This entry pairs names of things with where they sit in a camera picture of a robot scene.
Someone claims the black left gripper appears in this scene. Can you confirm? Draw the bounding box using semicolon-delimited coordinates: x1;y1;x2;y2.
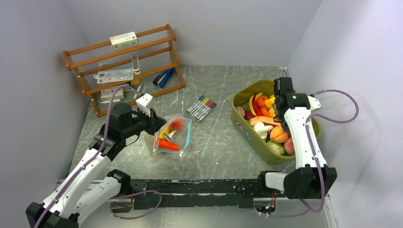
122;105;166;138

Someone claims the yellow toy mango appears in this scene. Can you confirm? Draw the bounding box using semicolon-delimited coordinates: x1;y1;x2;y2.
159;126;171;140

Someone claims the red toy carrot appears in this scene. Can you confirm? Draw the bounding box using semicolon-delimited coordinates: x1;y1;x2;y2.
158;139;180;151

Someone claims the toy peach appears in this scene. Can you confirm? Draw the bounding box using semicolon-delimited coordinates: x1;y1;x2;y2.
283;138;295;155
169;118;182;131
269;126;289;143

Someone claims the clear zip top bag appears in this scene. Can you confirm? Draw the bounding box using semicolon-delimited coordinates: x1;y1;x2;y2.
144;114;192;156

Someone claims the white toy garlic slice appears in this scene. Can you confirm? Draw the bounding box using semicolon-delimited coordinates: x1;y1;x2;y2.
252;122;274;139

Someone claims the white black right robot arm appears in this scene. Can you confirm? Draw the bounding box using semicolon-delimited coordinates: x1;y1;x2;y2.
256;77;337;200

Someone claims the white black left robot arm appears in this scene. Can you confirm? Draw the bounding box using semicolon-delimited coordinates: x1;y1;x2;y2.
26;103;167;228

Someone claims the white green marker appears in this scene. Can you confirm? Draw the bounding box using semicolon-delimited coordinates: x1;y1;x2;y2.
134;82;143;100

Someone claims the blue stapler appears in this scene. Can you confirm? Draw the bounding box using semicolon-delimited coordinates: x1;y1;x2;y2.
153;68;174;88

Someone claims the small white box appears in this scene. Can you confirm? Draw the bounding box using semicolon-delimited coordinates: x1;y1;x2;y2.
101;88;125;104

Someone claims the flat white package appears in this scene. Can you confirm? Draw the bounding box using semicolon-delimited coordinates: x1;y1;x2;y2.
93;69;134;84

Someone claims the coloured marker pen set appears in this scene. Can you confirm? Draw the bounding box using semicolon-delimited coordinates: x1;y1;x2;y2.
186;95;217;122

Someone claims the wooden three-tier rack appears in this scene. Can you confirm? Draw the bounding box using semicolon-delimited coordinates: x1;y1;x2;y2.
63;24;185;117

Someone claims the white upright device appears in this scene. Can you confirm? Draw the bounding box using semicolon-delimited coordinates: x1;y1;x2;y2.
131;55;141;75

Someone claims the white green box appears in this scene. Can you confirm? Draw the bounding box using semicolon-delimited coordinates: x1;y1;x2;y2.
110;32;139;50

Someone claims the olive green plastic bin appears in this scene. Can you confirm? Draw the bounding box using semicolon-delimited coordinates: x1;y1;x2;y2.
230;79;322;165

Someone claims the yellow toy banana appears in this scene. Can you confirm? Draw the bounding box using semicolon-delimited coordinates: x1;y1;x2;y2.
249;94;263;116

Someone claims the red toy chili pepper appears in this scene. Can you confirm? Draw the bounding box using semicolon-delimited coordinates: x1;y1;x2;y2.
251;94;263;116

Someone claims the orange toy tangerine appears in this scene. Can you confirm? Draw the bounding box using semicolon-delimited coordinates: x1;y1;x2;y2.
256;95;268;108
260;107;269;117

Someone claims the orange toy papaya slice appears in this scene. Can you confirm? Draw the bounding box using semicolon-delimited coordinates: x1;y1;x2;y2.
249;116;281;126

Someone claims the yellow toy bell pepper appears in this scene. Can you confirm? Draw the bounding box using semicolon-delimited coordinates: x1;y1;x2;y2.
265;95;276;109

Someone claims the green toy cabbage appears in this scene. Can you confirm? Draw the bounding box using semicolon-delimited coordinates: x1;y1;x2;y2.
266;141;286;156

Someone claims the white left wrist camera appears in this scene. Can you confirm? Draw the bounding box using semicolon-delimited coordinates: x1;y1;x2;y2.
135;93;154;117

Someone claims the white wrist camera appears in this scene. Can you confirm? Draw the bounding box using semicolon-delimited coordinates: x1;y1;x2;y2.
307;95;322;111
135;93;154;117

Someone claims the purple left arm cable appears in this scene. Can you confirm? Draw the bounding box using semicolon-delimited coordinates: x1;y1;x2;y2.
33;85;142;228

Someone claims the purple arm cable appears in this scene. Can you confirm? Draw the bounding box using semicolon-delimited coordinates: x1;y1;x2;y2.
299;89;360;214
33;85;142;228

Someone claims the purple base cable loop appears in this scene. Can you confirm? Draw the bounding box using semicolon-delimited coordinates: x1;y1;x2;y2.
109;189;163;220

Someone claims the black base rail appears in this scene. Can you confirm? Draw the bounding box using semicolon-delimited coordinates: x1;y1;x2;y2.
131;179;285;209

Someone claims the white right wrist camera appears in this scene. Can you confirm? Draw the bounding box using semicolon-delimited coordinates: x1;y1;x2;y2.
307;95;322;111

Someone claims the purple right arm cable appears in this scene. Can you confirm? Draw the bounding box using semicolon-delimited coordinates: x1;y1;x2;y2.
299;89;360;214

